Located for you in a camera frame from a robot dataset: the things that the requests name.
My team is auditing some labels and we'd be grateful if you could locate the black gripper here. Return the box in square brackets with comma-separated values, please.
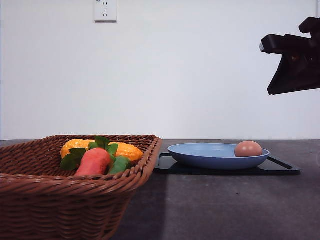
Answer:
[259, 16, 320, 95]

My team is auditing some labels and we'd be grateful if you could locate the brown egg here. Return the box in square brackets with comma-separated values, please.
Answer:
[234, 140, 263, 157]

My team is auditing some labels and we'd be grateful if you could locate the blue plastic plate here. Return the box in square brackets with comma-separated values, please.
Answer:
[167, 141, 270, 170]

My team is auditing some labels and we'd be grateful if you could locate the brown woven wicker basket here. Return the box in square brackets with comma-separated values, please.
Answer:
[0, 134, 162, 240]

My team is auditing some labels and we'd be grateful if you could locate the black rectangular tray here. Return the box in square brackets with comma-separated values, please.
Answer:
[154, 153, 301, 175]

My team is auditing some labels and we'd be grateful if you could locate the yellow toy corn cob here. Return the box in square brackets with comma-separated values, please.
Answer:
[61, 139, 143, 162]

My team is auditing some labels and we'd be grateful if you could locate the orange toy carrot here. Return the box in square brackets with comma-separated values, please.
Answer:
[60, 136, 132, 177]

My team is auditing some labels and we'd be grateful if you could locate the white wall power socket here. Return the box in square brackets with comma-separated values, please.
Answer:
[94, 0, 117, 24]

